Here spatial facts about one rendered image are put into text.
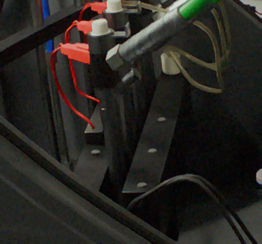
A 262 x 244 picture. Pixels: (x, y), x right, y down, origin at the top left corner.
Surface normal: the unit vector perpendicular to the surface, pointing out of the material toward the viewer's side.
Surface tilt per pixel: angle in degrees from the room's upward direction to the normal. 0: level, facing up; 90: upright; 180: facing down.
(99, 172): 0
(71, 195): 43
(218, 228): 0
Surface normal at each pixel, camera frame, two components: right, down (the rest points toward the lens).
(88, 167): -0.11, -0.91
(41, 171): 0.59, -0.68
